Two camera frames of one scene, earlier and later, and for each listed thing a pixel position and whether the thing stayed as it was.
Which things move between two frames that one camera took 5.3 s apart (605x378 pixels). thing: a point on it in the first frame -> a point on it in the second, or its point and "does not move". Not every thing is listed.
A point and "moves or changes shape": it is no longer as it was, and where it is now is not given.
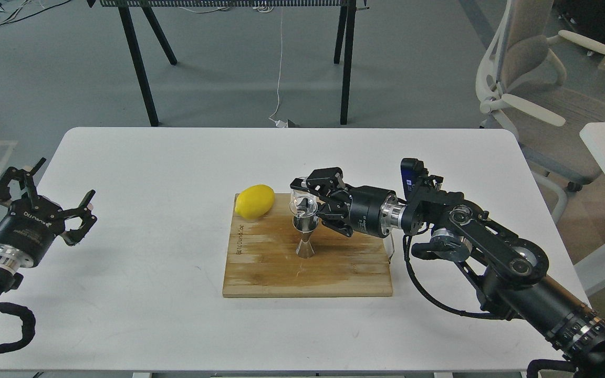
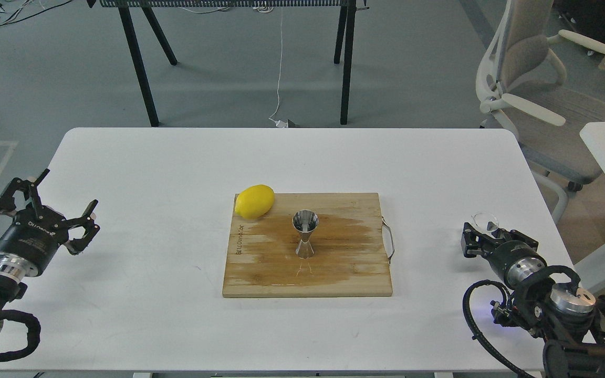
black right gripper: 375,211 -> 515,260
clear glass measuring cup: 303,203 moves or changes shape
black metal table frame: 124,7 does not move
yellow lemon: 254,201 does not move
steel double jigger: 305,224 does not move
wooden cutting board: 262,261 does not move
